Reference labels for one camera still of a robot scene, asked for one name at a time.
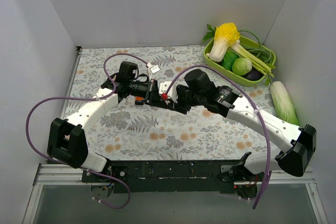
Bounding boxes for aluminium frame rail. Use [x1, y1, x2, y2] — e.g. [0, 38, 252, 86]
[24, 161, 328, 223]

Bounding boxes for orange and black padlock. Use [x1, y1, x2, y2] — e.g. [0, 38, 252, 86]
[135, 97, 144, 105]

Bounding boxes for floral patterned table mat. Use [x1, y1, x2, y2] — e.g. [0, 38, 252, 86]
[52, 45, 295, 161]

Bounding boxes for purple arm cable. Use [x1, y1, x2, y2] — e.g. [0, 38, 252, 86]
[26, 52, 150, 209]
[166, 64, 272, 210]

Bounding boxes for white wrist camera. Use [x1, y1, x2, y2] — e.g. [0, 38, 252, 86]
[159, 81, 178, 103]
[146, 62, 160, 80]

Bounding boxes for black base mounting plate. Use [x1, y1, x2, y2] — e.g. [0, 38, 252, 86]
[81, 159, 271, 195]

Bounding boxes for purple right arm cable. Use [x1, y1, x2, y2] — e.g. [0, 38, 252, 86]
[166, 64, 272, 210]

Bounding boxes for round green cabbage toy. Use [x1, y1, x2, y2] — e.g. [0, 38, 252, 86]
[232, 58, 253, 76]

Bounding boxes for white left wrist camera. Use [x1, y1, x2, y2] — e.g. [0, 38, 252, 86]
[146, 62, 160, 80]

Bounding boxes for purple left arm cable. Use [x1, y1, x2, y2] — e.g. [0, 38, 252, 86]
[26, 52, 150, 209]

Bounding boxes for green plastic basket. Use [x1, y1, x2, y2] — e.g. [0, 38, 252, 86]
[204, 36, 276, 87]

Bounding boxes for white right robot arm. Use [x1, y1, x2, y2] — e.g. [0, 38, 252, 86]
[160, 65, 316, 181]

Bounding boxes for purple eggplant toy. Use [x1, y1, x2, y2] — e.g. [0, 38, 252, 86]
[243, 68, 264, 81]

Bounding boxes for yellow napa cabbage toy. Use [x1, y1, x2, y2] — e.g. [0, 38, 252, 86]
[208, 23, 240, 62]

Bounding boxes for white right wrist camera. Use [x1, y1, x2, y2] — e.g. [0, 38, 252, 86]
[159, 81, 178, 103]

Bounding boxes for green parsley leaf toy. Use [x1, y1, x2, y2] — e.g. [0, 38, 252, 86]
[202, 24, 216, 42]

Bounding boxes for dark green vegetable toy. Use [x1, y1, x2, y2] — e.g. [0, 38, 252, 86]
[222, 50, 238, 71]

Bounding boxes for pale celery stalks toy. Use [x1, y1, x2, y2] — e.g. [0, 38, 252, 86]
[230, 42, 275, 77]

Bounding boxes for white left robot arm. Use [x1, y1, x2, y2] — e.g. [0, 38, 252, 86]
[47, 61, 150, 182]

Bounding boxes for green long beans toy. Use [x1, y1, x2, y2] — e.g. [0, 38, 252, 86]
[239, 30, 272, 63]

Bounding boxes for green napa cabbage toy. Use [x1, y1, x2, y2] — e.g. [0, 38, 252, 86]
[270, 81, 299, 125]

